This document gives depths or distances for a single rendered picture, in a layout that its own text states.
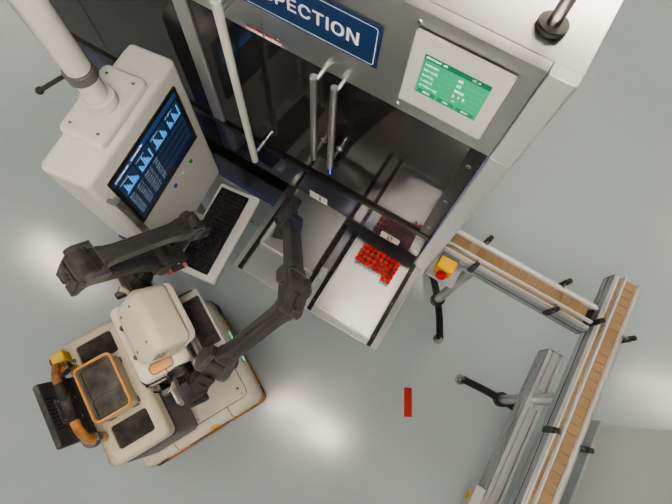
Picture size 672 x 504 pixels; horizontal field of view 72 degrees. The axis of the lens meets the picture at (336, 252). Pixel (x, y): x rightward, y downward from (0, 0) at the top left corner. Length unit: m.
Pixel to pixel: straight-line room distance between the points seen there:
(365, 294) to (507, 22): 1.25
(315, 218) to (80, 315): 1.67
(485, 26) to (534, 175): 2.53
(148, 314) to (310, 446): 1.54
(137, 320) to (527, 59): 1.22
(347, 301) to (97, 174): 1.04
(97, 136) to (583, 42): 1.24
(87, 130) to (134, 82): 0.20
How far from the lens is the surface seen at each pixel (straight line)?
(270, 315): 1.36
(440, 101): 1.10
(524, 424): 2.42
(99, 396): 2.03
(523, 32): 1.01
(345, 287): 1.95
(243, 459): 2.81
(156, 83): 1.63
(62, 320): 3.18
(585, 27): 1.07
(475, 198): 1.36
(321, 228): 2.02
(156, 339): 1.47
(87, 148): 1.57
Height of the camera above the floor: 2.77
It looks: 72 degrees down
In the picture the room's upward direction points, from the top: 8 degrees clockwise
